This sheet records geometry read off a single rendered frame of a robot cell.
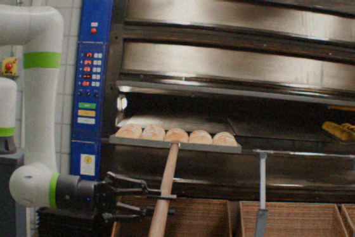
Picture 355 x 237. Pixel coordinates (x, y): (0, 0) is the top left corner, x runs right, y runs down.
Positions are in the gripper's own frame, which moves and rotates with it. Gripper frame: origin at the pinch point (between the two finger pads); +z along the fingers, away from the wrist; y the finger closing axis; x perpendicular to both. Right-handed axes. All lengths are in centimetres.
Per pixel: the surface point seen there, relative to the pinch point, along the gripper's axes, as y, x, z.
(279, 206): 36, -151, 56
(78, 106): -7, -152, -51
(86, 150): 15, -152, -45
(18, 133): 11, -154, -85
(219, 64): -33, -155, 18
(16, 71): -23, -147, -87
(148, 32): -47, -155, -19
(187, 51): -39, -157, 2
